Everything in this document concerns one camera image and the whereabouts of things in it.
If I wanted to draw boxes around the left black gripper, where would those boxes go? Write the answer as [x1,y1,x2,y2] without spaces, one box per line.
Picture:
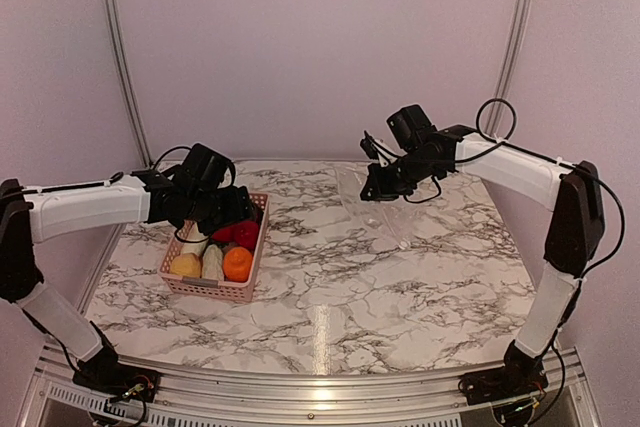
[186,184,256,235]

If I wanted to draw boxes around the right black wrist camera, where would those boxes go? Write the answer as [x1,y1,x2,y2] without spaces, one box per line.
[386,104,437,153]

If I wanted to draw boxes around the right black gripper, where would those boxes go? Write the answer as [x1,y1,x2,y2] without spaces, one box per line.
[359,149,440,201]

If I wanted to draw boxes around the aluminium frame post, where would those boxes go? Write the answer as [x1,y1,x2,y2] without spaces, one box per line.
[102,0,153,166]
[487,0,540,134]

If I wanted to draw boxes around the left aluminium frame post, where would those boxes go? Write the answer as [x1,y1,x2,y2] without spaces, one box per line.
[102,0,153,166]

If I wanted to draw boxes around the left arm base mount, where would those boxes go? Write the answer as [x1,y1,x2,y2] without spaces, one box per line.
[72,365,161,403]

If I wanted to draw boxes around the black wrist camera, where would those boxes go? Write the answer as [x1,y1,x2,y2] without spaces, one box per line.
[173,143,236,194]
[386,104,437,153]

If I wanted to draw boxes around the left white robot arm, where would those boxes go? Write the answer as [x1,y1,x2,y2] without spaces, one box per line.
[1,170,253,392]

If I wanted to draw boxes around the right aluminium frame post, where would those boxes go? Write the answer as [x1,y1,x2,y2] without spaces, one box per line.
[487,0,540,134]

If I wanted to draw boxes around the front aluminium rail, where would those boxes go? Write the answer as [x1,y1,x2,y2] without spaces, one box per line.
[17,344,603,426]

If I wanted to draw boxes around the clear zip top bag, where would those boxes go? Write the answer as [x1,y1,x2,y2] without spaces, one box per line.
[334,162,449,250]

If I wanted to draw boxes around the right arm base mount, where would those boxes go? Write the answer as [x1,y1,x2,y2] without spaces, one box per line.
[458,367,549,405]

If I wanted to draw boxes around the pink perforated plastic basket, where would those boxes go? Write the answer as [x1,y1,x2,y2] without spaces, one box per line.
[158,192,270,303]

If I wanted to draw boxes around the orange tangerine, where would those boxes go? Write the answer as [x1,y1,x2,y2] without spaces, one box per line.
[223,247,253,283]

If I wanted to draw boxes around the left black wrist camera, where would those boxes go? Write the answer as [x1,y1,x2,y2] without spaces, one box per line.
[173,143,236,194]

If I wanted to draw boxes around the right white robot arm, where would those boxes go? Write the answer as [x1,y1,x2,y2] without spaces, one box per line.
[360,121,605,395]

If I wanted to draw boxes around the red strawberry fruit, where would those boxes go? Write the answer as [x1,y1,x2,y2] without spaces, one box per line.
[232,220,260,251]

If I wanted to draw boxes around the white radish upper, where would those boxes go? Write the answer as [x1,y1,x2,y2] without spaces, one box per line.
[181,223,209,257]

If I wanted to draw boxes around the red apple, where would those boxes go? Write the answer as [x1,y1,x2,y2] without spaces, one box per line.
[211,226,235,243]

